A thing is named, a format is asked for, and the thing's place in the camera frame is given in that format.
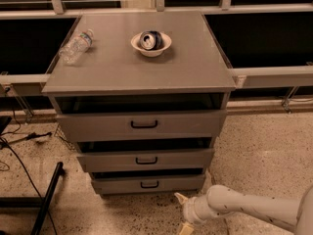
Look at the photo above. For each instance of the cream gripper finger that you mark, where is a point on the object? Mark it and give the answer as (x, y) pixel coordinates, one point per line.
(181, 198)
(186, 228)

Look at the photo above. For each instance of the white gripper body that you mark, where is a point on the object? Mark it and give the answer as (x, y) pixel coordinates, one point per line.
(189, 210)

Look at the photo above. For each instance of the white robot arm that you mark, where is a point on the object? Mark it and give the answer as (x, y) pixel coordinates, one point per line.
(295, 216)

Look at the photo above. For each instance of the grey bottom drawer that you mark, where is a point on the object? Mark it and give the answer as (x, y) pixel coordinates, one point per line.
(148, 181)

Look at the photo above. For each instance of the grey drawer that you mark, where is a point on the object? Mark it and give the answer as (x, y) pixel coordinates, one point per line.
(150, 154)
(138, 117)
(148, 181)

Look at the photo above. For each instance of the grey middle drawer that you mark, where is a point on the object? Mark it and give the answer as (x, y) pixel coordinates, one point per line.
(150, 154)

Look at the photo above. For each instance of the grey drawer cabinet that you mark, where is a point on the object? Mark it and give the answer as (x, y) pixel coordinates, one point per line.
(112, 67)

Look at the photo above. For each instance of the grey top drawer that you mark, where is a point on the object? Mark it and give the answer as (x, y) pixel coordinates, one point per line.
(138, 117)

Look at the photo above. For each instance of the black stand leg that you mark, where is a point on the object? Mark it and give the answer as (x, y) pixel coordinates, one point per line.
(41, 203)

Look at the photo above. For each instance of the crushed soda can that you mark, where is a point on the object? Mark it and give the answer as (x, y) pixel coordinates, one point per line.
(150, 40)

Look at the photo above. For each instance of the white bowl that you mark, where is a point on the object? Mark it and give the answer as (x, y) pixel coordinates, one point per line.
(166, 43)

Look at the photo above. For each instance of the clear plastic water bottle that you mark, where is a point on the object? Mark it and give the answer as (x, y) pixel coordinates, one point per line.
(76, 47)

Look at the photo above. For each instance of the metal window railing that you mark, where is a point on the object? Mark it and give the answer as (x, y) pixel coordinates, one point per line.
(250, 78)

